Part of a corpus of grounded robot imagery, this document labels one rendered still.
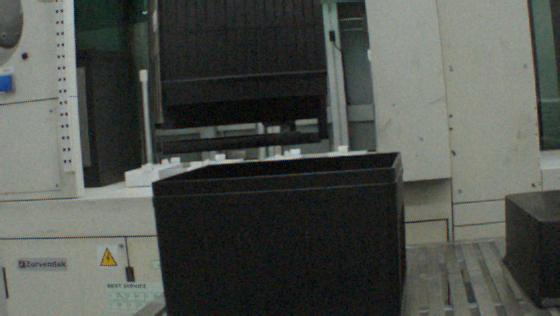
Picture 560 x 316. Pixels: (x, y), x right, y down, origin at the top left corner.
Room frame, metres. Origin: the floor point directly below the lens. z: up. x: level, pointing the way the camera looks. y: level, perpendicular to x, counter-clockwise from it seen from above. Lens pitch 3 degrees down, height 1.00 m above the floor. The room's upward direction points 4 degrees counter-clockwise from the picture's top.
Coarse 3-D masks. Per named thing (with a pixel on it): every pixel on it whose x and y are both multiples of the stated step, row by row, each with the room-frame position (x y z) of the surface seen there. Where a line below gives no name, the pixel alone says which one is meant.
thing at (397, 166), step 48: (192, 192) 0.95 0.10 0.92; (240, 192) 0.94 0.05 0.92; (288, 192) 0.93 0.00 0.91; (336, 192) 0.92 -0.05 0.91; (384, 192) 0.91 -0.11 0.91; (192, 240) 0.95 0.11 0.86; (240, 240) 0.94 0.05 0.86; (288, 240) 0.93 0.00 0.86; (336, 240) 0.92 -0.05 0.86; (384, 240) 0.91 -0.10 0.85; (192, 288) 0.95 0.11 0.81; (240, 288) 0.94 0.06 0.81; (288, 288) 0.93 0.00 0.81; (336, 288) 0.92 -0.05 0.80; (384, 288) 0.91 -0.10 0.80
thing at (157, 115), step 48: (192, 0) 1.02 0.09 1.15; (240, 0) 1.04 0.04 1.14; (288, 0) 1.05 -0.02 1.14; (192, 48) 1.02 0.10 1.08; (240, 48) 1.04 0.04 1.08; (288, 48) 1.05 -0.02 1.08; (192, 96) 1.02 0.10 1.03; (240, 96) 1.03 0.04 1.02; (288, 96) 1.05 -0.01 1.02; (192, 144) 1.07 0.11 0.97; (240, 144) 1.08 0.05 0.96; (288, 144) 1.10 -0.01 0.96
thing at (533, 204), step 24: (528, 192) 1.15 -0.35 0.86; (552, 192) 1.12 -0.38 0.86; (528, 216) 0.95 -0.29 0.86; (552, 216) 0.90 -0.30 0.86; (528, 240) 0.95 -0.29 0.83; (552, 240) 0.88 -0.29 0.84; (504, 264) 1.13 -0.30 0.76; (528, 264) 0.96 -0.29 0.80; (552, 264) 0.88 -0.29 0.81; (528, 288) 0.95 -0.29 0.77; (552, 288) 0.88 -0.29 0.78
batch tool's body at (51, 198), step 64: (64, 0) 1.53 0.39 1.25; (128, 0) 2.03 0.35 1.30; (320, 0) 1.95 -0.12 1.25; (384, 0) 1.38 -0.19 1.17; (64, 64) 1.53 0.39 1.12; (128, 64) 2.02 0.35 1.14; (384, 64) 1.39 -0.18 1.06; (0, 128) 1.56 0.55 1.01; (64, 128) 1.53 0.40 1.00; (128, 128) 2.00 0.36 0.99; (256, 128) 1.94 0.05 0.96; (384, 128) 1.39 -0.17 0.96; (0, 192) 1.56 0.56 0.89; (64, 192) 1.54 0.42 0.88; (128, 192) 1.60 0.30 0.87; (448, 192) 1.42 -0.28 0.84; (64, 256) 1.53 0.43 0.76; (128, 256) 1.51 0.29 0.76
